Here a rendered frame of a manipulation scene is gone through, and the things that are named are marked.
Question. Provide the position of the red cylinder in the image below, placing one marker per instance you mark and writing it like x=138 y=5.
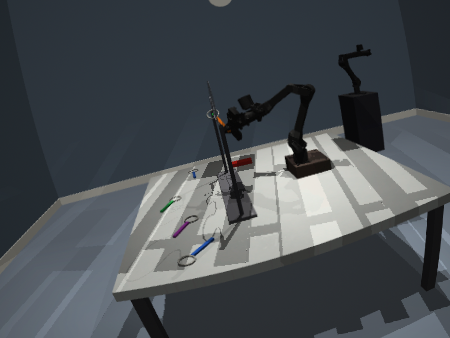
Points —
x=242 y=162

